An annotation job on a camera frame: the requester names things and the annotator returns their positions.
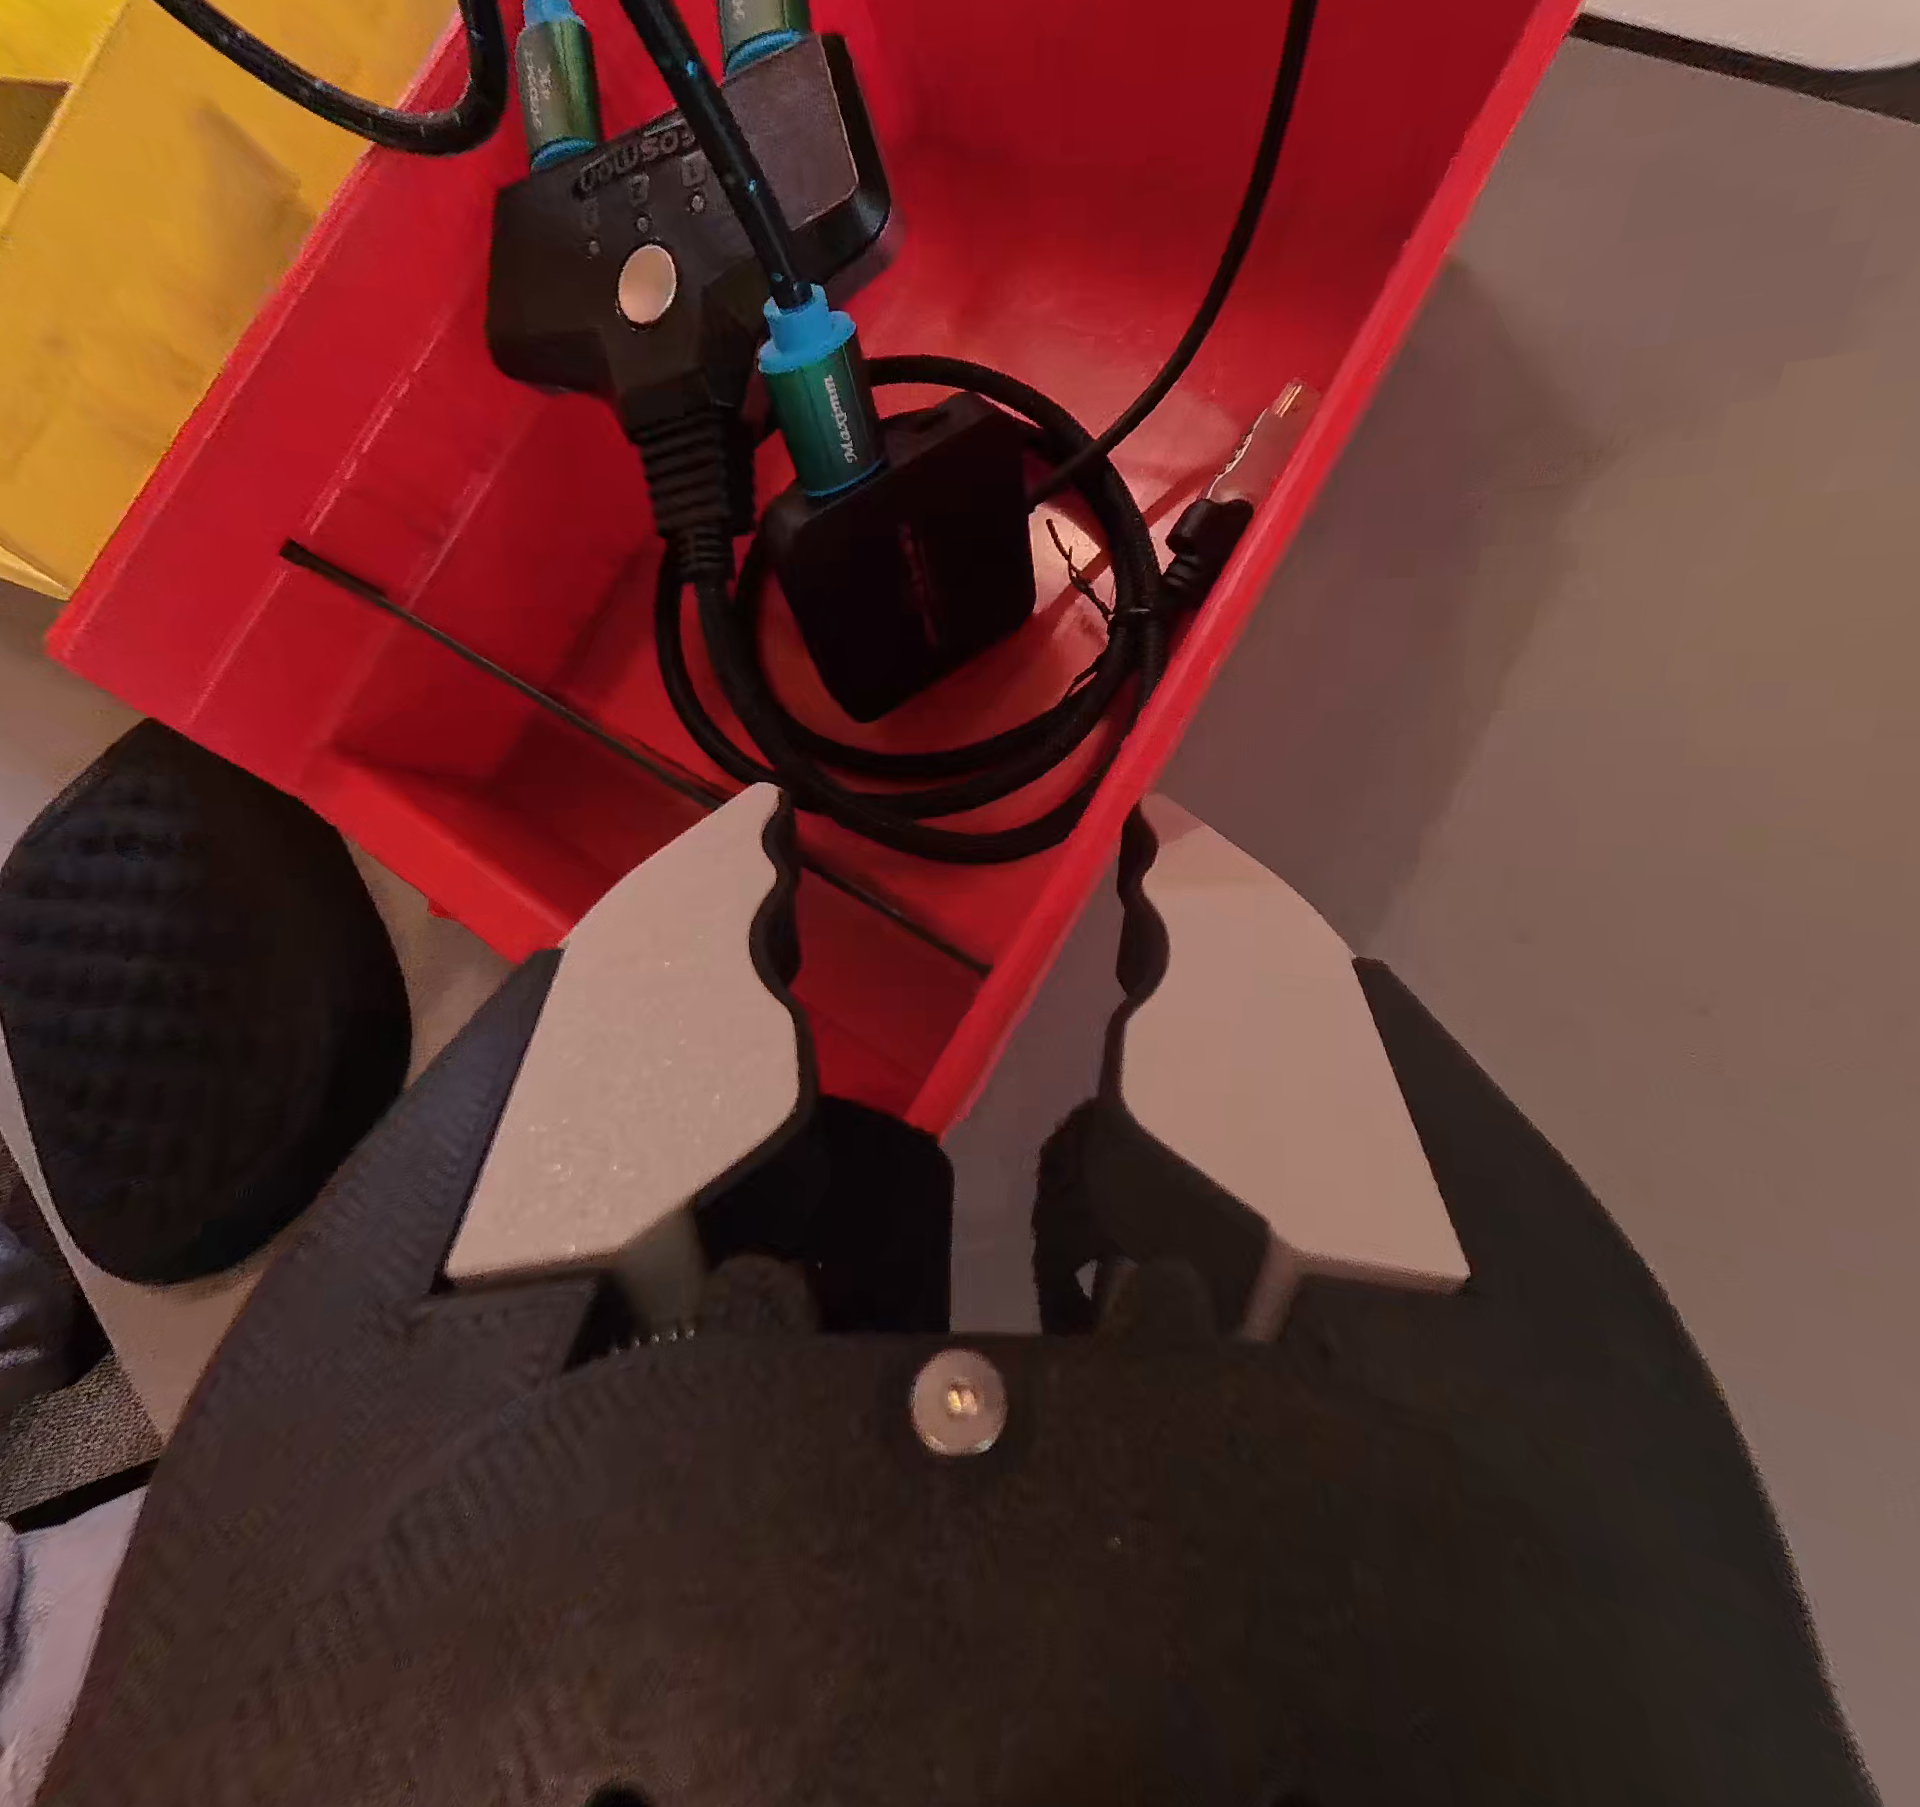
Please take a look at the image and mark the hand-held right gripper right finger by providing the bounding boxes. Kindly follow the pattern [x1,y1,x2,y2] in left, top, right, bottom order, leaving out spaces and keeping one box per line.
[1085,791,1475,1298]

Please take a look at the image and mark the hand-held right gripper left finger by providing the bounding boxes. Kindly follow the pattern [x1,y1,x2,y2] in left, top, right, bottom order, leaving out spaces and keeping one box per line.
[443,781,821,1290]

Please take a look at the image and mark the grey usb hub with cable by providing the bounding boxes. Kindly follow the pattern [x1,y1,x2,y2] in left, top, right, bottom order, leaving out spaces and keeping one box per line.
[761,0,1343,725]

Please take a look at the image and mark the red plastic bin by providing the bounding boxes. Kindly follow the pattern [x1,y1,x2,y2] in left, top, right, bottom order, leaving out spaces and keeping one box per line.
[42,0,1644,1136]

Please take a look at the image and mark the yellow plastic bin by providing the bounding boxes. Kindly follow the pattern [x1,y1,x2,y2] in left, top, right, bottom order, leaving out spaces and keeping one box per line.
[0,0,460,601]

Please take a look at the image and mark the black foam wrist pad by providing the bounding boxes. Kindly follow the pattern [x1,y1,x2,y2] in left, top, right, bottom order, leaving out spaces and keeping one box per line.
[0,719,414,1286]

